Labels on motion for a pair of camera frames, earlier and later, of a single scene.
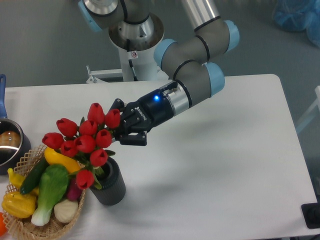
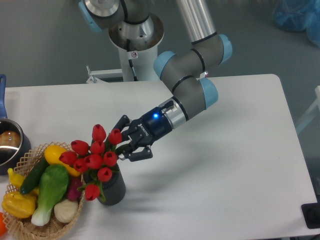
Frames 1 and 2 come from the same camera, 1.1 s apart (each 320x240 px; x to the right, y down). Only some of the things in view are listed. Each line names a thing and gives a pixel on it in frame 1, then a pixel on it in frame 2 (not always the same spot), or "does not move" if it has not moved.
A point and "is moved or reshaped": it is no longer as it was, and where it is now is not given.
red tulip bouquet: (87, 140) is moved or reshaped
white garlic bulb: (65, 211) does not move
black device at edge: (311, 212) does not move
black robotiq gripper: (147, 113) → (153, 125)
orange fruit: (3, 229) does not move
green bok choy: (54, 182) does not move
